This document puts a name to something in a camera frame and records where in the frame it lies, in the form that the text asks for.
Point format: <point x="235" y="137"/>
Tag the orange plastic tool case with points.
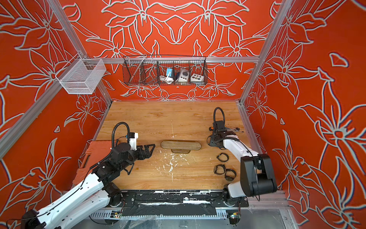
<point x="95" y="152"/>

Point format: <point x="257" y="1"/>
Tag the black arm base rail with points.
<point x="178" y="203"/>

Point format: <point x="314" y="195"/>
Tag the white power adapter box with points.
<point x="183" y="76"/>

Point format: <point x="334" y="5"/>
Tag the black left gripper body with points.
<point x="135" y="155"/>

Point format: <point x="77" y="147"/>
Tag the white mesh wall basket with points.
<point x="82" y="76"/>

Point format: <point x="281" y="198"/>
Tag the blue white small box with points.
<point x="169" y="73"/>

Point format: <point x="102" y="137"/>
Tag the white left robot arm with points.
<point x="96" y="191"/>

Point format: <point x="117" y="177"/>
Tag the black strap watch foremost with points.
<point x="230" y="175"/>

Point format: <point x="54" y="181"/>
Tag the dark wooden watch stand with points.
<point x="180" y="146"/>

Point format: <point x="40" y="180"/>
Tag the black analog watch near edge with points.
<point x="219" y="169"/>

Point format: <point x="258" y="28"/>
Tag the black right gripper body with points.
<point x="213" y="141"/>

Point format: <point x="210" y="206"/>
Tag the white button box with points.
<point x="196" y="78"/>

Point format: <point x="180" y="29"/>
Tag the black wire wall basket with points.
<point x="150" y="70"/>

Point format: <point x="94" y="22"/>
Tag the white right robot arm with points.
<point x="256" y="170"/>

